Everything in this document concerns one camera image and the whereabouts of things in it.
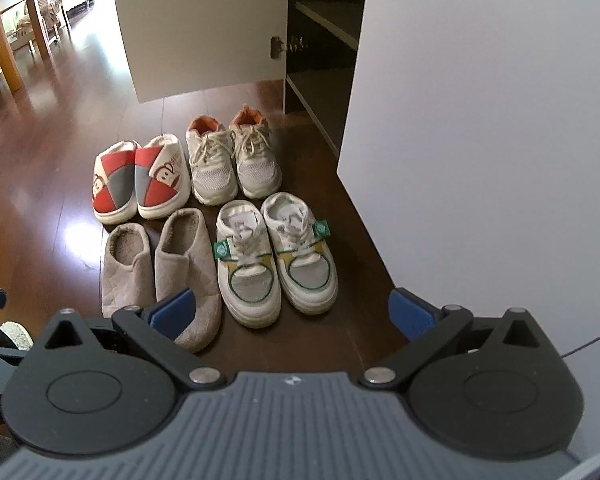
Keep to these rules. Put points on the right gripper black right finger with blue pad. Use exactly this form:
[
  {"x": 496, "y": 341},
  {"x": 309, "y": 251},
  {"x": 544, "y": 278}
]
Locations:
[{"x": 432, "y": 335}]

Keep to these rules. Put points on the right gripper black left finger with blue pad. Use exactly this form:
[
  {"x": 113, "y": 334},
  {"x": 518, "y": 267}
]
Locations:
[{"x": 150, "y": 333}]

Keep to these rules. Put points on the beige quilted slipper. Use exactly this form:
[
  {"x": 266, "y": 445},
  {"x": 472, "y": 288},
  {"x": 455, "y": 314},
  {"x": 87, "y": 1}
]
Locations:
[
  {"x": 127, "y": 277},
  {"x": 183, "y": 258}
]

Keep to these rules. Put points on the white green sneaker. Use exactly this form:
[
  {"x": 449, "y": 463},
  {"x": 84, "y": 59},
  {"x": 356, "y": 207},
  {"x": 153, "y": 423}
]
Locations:
[
  {"x": 306, "y": 267},
  {"x": 247, "y": 274}
]

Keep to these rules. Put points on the red grey cartoon slipper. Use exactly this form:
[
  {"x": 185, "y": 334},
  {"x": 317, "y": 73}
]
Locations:
[
  {"x": 113, "y": 186},
  {"x": 162, "y": 180}
]

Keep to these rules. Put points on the white orange mesh sneaker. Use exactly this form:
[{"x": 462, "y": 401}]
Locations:
[
  {"x": 210, "y": 156},
  {"x": 258, "y": 171}
]

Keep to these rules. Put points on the white cabinet door right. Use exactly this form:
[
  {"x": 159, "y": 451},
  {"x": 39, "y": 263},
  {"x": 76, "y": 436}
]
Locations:
[{"x": 472, "y": 155}]

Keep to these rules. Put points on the white cabinet door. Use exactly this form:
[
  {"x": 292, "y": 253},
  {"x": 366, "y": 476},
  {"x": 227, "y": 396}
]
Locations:
[
  {"x": 180, "y": 46},
  {"x": 472, "y": 155}
]

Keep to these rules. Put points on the wooden dining table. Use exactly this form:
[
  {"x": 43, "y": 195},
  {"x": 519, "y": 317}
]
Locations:
[{"x": 7, "y": 59}]

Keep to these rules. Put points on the wooden chair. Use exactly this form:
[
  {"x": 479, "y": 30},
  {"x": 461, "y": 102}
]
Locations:
[{"x": 53, "y": 17}]

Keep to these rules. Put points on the white cabinet door left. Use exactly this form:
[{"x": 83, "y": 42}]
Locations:
[{"x": 180, "y": 46}]

